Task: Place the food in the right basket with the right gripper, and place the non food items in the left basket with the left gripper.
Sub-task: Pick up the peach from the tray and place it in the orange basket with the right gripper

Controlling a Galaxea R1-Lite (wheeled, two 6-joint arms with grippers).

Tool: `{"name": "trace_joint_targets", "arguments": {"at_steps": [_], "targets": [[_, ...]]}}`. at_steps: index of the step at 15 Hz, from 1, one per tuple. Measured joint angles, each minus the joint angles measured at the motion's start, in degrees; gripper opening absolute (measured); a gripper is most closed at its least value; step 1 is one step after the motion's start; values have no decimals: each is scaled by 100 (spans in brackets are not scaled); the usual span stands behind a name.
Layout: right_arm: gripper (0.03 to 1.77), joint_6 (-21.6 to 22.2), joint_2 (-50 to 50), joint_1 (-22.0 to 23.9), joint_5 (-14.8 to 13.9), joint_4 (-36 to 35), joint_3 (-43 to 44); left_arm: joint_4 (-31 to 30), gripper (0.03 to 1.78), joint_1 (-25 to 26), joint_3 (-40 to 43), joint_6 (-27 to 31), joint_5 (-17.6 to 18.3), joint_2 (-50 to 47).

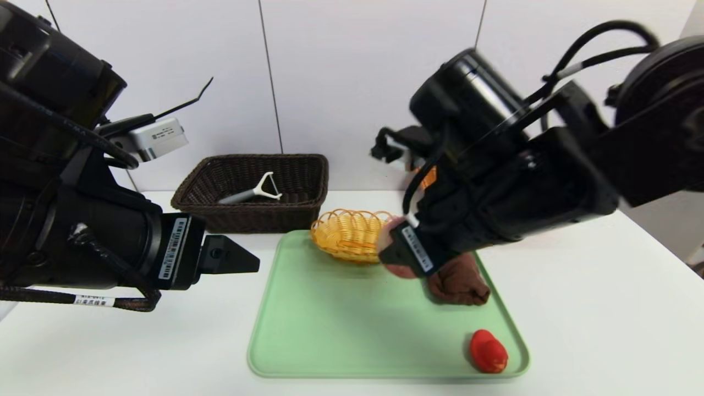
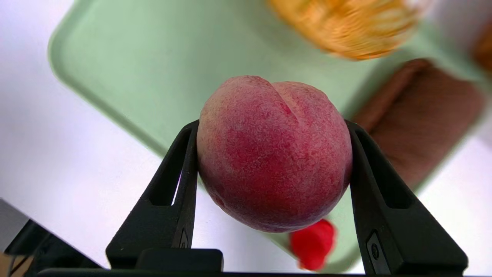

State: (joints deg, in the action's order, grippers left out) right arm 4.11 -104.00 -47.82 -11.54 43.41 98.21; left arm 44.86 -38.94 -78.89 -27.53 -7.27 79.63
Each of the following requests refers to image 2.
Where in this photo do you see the brown towel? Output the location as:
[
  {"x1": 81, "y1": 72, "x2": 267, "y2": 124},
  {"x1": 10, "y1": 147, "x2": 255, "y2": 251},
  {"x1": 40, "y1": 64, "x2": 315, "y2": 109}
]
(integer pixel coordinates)
[{"x1": 352, "y1": 58, "x2": 487, "y2": 190}]

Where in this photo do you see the red tomato piece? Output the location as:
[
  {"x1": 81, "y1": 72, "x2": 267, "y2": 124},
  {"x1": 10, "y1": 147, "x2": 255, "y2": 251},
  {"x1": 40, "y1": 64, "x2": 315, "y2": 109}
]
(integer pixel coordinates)
[{"x1": 290, "y1": 219, "x2": 336, "y2": 271}]

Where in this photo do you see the small round yellow wicker basket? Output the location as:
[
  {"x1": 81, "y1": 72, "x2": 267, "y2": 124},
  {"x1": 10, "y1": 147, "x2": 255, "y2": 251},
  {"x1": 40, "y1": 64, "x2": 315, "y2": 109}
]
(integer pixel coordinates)
[{"x1": 268, "y1": 0, "x2": 427, "y2": 61}]

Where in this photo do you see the pink peach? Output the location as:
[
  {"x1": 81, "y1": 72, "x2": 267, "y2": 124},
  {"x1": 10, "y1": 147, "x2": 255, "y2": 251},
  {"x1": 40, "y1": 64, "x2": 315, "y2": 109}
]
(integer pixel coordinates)
[{"x1": 196, "y1": 75, "x2": 353, "y2": 233}]

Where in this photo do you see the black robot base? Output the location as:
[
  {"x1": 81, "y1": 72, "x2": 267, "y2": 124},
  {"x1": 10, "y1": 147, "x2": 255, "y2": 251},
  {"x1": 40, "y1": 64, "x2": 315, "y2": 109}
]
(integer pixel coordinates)
[{"x1": 0, "y1": 198, "x2": 102, "y2": 277}]

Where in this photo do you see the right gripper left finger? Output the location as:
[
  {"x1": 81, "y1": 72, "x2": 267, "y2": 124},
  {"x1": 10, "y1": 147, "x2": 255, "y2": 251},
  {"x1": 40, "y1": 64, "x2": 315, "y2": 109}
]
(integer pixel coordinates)
[{"x1": 106, "y1": 120, "x2": 199, "y2": 270}]

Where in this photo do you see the light green plastic tray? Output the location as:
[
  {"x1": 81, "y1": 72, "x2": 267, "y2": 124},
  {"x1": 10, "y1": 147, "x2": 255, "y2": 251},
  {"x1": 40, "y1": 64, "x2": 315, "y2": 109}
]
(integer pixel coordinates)
[{"x1": 48, "y1": 0, "x2": 492, "y2": 274}]

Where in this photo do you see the orange wicker basket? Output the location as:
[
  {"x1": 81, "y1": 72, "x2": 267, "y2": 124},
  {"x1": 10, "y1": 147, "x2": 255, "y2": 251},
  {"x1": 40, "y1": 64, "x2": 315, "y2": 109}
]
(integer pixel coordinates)
[{"x1": 475, "y1": 27, "x2": 492, "y2": 73}]

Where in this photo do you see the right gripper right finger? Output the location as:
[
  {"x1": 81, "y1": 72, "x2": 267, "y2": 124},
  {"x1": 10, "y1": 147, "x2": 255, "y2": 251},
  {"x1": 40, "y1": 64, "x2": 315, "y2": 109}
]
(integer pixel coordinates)
[{"x1": 345, "y1": 120, "x2": 469, "y2": 274}]

